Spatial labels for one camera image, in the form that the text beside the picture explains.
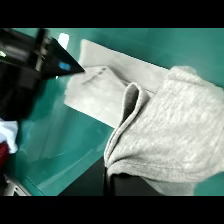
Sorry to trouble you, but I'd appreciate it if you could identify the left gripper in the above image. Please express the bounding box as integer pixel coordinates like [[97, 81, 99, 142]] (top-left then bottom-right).
[[0, 28, 86, 81]]

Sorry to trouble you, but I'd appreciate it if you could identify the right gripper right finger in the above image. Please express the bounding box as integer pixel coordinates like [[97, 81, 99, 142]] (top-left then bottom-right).
[[106, 172, 163, 197]]

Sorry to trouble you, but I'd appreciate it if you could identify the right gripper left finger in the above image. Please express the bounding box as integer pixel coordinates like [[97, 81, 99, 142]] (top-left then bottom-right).
[[59, 156, 108, 197]]

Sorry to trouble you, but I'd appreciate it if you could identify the grey garment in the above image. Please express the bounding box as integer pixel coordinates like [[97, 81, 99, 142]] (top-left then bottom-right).
[[63, 38, 224, 197]]

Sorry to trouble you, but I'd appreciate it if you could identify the white garment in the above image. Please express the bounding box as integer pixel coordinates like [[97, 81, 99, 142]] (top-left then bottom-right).
[[0, 118, 20, 155]]

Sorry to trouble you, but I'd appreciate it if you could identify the red garment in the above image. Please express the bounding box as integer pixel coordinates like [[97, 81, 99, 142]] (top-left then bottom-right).
[[0, 141, 10, 169]]

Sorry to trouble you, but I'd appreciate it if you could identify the silver frame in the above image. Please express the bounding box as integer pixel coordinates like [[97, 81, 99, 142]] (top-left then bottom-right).
[[2, 173, 32, 197]]

